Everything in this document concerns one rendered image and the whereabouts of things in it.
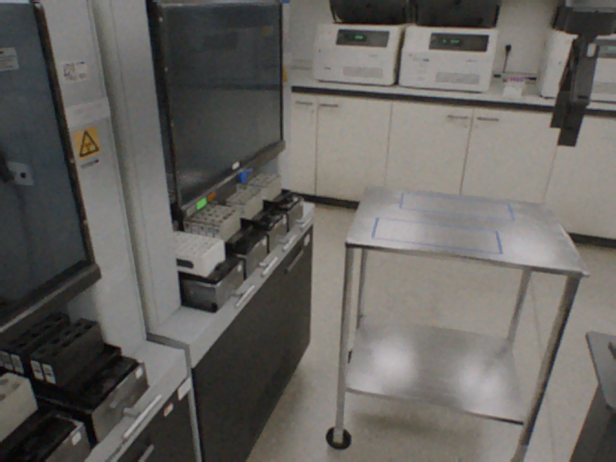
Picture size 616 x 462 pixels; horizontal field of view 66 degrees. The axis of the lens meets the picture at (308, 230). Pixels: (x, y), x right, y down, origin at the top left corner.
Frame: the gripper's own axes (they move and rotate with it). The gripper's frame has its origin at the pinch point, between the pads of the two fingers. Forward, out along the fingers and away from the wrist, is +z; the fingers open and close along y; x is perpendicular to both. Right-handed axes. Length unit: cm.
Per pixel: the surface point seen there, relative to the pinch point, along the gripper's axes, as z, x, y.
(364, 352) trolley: 92, 39, 35
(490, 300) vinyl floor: 120, -8, 132
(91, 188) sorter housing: 8, 75, -39
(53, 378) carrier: 35, 74, -56
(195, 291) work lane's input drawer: 42, 72, -17
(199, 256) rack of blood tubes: 34, 72, -13
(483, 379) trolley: 92, -1, 36
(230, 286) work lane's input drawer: 43, 66, -10
